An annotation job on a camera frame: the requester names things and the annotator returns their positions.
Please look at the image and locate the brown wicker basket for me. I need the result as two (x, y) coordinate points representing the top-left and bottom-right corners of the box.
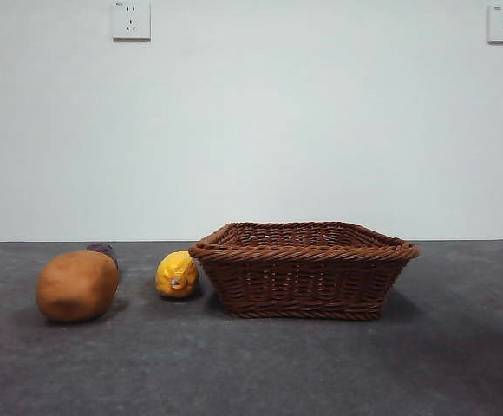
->
(188, 221), (421, 321)

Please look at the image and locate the yellow corn cob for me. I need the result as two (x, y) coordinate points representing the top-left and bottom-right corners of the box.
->
(154, 250), (200, 300)

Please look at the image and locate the purple eggplant with green stem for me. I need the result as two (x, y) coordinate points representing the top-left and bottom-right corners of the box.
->
(85, 242), (121, 285)

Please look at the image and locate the brown potato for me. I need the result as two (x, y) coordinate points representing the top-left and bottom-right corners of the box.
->
(36, 250), (120, 322)

